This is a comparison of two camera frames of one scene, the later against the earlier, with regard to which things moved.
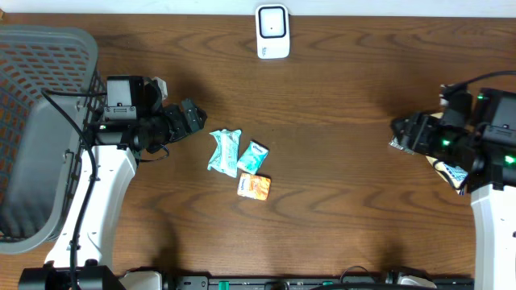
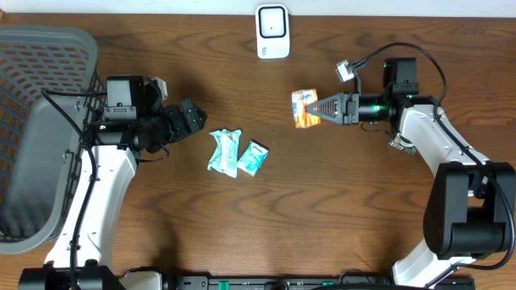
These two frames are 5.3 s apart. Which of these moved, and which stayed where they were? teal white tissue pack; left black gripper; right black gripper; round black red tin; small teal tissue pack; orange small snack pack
Moved: orange small snack pack; right black gripper
Stayed: left black gripper; teal white tissue pack; round black red tin; small teal tissue pack
